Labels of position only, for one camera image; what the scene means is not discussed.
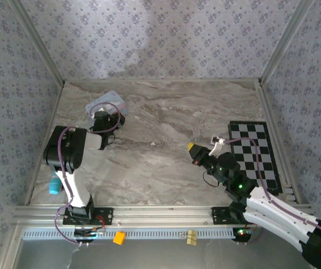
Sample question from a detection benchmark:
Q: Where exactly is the clear plastic pouch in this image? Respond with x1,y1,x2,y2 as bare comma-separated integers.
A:
85,90,128,120

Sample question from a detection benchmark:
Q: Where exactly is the black white chessboard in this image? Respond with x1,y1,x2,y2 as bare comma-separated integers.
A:
227,120,284,196

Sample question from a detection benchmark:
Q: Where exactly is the tan wooden clip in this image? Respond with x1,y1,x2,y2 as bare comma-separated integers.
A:
186,229,198,247

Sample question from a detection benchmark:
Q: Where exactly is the teal plastic bottle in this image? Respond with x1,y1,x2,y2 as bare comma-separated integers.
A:
49,171,62,195

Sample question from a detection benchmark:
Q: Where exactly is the orange toy block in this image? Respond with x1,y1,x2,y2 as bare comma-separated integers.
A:
112,230,127,247

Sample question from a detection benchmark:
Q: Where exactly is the right gripper thin black cable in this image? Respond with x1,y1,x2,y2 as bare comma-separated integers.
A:
203,170,223,187

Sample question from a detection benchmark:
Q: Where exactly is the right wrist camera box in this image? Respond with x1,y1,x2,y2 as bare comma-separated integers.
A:
210,136,226,156

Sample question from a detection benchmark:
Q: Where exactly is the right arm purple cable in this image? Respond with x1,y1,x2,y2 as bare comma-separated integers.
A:
224,137,321,246

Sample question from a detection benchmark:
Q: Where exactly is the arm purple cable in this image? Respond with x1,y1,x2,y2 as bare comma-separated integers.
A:
224,137,321,246
53,102,121,247

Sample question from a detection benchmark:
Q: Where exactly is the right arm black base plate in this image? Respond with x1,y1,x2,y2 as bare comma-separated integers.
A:
211,206,263,225

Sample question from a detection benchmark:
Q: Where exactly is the aluminium table edge rail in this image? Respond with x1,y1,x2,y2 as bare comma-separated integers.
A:
257,81,301,204
25,81,66,205

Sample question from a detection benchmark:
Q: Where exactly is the aluminium mounting rail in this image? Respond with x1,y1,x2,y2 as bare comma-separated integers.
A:
11,205,317,228

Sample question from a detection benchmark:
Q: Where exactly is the grey slotted cable duct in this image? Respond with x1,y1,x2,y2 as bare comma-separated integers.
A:
22,227,237,240

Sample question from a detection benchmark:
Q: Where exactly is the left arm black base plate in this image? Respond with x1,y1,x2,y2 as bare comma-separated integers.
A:
62,207,114,226

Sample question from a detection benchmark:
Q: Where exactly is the aluminium frame post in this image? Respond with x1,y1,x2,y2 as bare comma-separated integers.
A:
259,0,317,85
8,0,66,85

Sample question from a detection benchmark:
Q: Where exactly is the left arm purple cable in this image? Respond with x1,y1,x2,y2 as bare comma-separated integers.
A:
53,102,121,247

